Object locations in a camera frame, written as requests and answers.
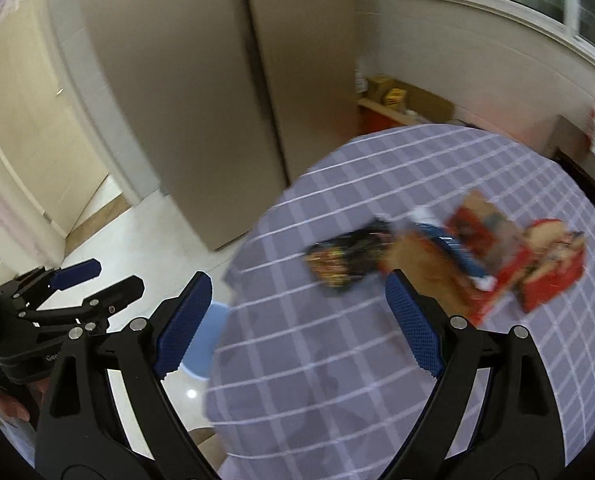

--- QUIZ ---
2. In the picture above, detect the person's left hand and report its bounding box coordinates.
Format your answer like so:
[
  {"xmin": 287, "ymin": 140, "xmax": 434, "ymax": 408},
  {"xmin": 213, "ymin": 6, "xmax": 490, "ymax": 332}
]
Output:
[{"xmin": 0, "ymin": 379, "xmax": 46, "ymax": 423}]

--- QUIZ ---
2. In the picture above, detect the red printed carton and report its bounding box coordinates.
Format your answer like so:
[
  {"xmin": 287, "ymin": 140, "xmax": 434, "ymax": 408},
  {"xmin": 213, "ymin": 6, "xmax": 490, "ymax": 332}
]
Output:
[{"xmin": 516, "ymin": 217, "xmax": 588, "ymax": 315}]

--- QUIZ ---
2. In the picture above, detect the black colourful snack packet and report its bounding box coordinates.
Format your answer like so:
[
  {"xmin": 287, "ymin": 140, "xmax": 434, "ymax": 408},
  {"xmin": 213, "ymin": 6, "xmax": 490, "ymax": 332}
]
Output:
[{"xmin": 305, "ymin": 216, "xmax": 395, "ymax": 295}]

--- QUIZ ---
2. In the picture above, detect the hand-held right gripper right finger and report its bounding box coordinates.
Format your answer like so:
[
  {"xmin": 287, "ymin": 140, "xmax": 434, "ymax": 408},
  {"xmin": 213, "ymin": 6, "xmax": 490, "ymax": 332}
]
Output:
[{"xmin": 377, "ymin": 269, "xmax": 564, "ymax": 480}]

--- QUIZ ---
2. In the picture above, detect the open cardboard box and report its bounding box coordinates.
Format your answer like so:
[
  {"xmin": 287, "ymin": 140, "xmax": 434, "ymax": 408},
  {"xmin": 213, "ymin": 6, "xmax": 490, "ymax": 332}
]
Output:
[{"xmin": 377, "ymin": 190, "xmax": 528, "ymax": 326}]

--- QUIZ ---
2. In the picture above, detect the small brown cardboard box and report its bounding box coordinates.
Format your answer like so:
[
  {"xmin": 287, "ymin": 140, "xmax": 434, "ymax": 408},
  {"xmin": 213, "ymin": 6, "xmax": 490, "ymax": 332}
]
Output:
[{"xmin": 367, "ymin": 75, "xmax": 403, "ymax": 106}]

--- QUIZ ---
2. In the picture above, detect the wooden stool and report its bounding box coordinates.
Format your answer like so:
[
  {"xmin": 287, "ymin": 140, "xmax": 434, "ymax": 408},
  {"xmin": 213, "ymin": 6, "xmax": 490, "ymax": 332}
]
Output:
[{"xmin": 188, "ymin": 427, "xmax": 228, "ymax": 471}]

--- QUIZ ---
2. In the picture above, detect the cream door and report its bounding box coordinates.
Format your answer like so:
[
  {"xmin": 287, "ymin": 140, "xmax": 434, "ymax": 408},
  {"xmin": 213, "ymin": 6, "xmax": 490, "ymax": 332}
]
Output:
[{"xmin": 0, "ymin": 25, "xmax": 111, "ymax": 238}]

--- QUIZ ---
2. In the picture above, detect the dark wooden furniture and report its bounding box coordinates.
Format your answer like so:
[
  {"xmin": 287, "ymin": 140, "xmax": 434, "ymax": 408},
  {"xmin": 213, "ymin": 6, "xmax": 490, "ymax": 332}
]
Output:
[{"xmin": 545, "ymin": 115, "xmax": 595, "ymax": 231}]

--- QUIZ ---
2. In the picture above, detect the purple checked tablecloth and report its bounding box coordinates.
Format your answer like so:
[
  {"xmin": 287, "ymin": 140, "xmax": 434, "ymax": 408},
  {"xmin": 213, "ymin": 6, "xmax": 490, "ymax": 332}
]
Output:
[{"xmin": 205, "ymin": 124, "xmax": 595, "ymax": 466}]

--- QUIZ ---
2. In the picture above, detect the white door frame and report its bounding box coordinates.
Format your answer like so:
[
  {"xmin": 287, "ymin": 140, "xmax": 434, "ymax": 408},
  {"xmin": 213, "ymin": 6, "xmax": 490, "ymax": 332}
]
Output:
[{"xmin": 42, "ymin": 0, "xmax": 166, "ymax": 207}]

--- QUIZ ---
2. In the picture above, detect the beige refrigerator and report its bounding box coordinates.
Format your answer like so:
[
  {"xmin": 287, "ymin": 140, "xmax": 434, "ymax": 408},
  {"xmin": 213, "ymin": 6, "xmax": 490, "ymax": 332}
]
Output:
[{"xmin": 42, "ymin": 0, "xmax": 358, "ymax": 253}]

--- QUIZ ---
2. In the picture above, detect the person's grey clothing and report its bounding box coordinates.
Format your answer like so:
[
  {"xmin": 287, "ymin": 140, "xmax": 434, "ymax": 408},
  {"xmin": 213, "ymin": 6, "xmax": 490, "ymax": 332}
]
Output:
[{"xmin": 0, "ymin": 410, "xmax": 41, "ymax": 466}]

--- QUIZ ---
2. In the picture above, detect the blue and white packet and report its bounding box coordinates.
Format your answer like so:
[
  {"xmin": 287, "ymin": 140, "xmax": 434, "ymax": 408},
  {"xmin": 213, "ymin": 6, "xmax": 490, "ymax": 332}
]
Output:
[{"xmin": 410, "ymin": 207, "xmax": 498, "ymax": 291}]

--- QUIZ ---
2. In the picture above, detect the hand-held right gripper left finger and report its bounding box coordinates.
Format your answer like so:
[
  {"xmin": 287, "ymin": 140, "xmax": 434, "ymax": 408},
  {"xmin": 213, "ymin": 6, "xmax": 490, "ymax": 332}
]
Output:
[{"xmin": 34, "ymin": 271, "xmax": 213, "ymax": 480}]

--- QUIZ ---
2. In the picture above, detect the flat brown cardboard box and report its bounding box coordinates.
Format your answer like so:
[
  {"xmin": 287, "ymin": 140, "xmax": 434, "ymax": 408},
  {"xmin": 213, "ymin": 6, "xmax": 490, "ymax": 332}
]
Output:
[{"xmin": 402, "ymin": 82, "xmax": 455, "ymax": 122}]

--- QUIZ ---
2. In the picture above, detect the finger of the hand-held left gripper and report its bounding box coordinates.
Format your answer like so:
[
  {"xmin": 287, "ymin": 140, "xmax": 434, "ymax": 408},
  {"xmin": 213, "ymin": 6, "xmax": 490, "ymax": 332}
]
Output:
[
  {"xmin": 0, "ymin": 259, "xmax": 102, "ymax": 307},
  {"xmin": 20, "ymin": 276, "xmax": 145, "ymax": 336}
]

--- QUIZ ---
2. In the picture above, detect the blue plastic bucket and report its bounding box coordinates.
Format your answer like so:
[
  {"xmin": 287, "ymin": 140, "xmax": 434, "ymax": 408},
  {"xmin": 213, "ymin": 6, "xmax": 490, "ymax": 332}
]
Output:
[{"xmin": 182, "ymin": 300, "xmax": 231, "ymax": 378}]

